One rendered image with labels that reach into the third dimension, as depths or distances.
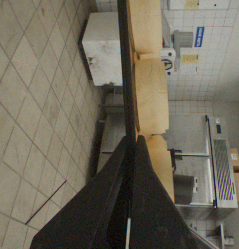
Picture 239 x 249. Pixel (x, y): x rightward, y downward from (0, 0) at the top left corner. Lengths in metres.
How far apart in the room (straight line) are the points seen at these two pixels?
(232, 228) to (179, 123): 1.85
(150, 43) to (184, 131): 3.63
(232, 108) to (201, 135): 1.73
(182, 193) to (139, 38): 0.50
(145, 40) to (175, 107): 5.00
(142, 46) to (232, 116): 5.10
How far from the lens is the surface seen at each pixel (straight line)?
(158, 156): 0.15
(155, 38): 0.16
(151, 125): 0.15
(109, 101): 4.63
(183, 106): 5.19
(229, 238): 4.10
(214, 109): 5.25
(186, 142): 3.70
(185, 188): 0.61
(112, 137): 3.76
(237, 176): 3.81
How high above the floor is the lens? 0.99
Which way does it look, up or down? 9 degrees down
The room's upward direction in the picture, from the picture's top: 91 degrees clockwise
